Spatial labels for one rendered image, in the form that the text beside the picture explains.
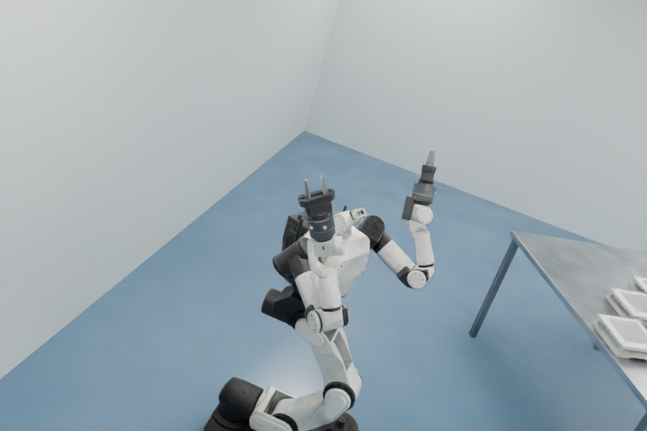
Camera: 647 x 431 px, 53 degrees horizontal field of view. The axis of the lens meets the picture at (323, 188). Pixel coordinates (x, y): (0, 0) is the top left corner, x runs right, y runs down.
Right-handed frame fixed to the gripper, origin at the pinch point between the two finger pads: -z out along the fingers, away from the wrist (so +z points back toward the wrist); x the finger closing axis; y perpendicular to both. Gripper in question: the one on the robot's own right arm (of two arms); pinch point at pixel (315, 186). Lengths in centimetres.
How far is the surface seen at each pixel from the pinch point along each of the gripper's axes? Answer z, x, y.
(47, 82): -33, -80, -89
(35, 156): -4, -95, -90
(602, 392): 240, 186, -86
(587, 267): 145, 179, -95
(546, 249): 136, 162, -112
